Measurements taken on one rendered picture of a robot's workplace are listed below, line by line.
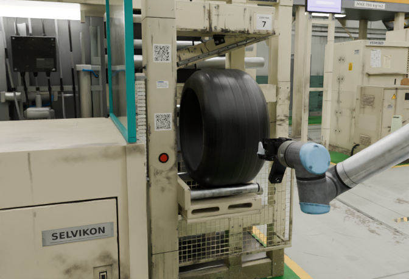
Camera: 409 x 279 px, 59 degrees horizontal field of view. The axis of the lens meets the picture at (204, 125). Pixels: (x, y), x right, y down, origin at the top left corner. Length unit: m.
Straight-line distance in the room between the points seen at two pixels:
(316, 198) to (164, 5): 0.97
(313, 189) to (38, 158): 0.75
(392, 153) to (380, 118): 4.98
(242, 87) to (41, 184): 0.96
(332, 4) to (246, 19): 3.99
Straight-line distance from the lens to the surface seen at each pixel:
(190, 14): 1.87
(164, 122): 1.56
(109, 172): 0.83
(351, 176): 1.22
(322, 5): 5.79
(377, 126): 6.17
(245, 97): 1.51
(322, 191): 1.14
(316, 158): 1.11
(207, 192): 1.60
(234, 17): 1.95
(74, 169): 0.83
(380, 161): 1.18
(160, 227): 1.68
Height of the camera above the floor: 1.42
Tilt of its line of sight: 8 degrees down
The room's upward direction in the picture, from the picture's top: straight up
